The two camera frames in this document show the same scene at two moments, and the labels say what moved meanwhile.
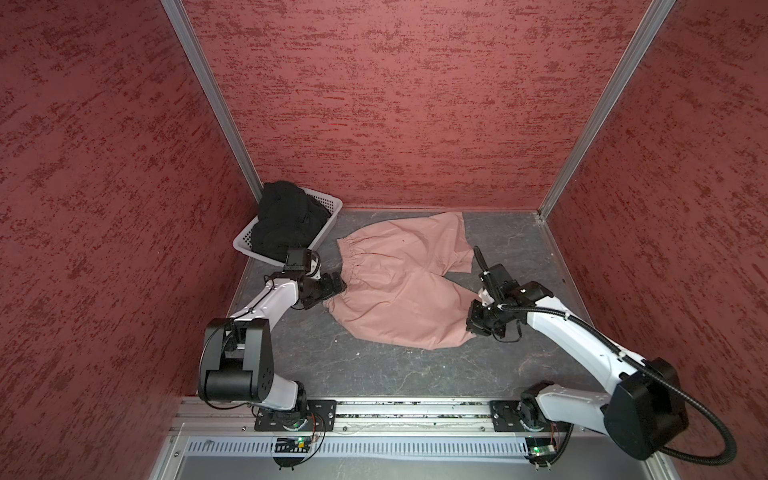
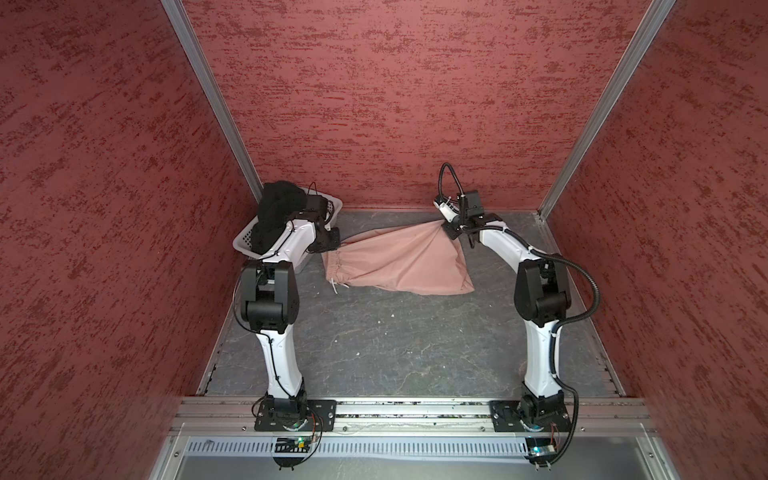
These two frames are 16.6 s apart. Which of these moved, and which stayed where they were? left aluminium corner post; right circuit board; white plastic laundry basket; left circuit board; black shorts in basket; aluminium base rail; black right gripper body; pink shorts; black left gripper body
Moved: black right gripper body; black left gripper body; pink shorts
Stayed: left circuit board; left aluminium corner post; aluminium base rail; white plastic laundry basket; black shorts in basket; right circuit board
